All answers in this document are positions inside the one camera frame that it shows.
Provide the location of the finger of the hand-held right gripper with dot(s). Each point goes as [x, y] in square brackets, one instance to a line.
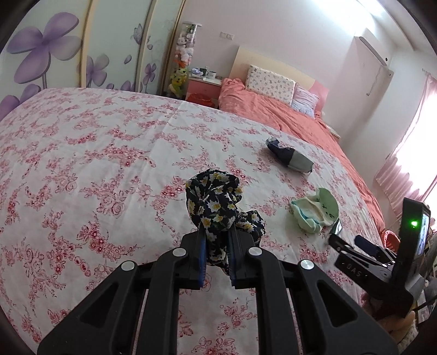
[350, 264]
[367, 246]

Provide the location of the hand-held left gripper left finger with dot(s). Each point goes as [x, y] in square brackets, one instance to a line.
[202, 256]

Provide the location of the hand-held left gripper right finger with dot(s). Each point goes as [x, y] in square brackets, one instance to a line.
[233, 259]

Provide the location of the red trash bin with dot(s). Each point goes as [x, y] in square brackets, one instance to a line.
[392, 240]

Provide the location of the dark floral cloth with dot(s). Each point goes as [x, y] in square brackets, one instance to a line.
[213, 194]

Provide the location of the person's right hand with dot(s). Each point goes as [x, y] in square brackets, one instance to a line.
[389, 321]

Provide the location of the light green sock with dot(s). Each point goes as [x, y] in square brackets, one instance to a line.
[314, 211]

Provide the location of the pink curtain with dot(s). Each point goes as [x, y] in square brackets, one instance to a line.
[409, 153]

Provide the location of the grey and navy sock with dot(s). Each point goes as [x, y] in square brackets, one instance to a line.
[290, 157]

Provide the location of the bed with coral duvet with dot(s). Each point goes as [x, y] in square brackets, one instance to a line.
[300, 126]

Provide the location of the pink striped pillow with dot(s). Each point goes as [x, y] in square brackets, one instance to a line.
[305, 100]

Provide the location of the pink nightstand with mugs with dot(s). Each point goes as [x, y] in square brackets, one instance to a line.
[203, 87]

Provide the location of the green plush toy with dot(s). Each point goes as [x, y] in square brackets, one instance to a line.
[179, 81]

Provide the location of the white floral pillow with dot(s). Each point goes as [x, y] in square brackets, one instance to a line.
[269, 83]

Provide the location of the white mug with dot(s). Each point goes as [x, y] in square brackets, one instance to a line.
[212, 74]

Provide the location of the white air conditioner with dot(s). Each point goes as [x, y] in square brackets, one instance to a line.
[372, 51]

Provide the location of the cream and pink headboard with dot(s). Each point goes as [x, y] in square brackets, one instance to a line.
[273, 61]

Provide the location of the plush toy display tube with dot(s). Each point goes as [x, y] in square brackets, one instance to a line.
[186, 44]

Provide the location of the wardrobe with purple flowers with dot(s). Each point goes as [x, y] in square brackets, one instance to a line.
[68, 51]

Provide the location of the white wall socket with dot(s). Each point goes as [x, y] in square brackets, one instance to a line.
[227, 35]

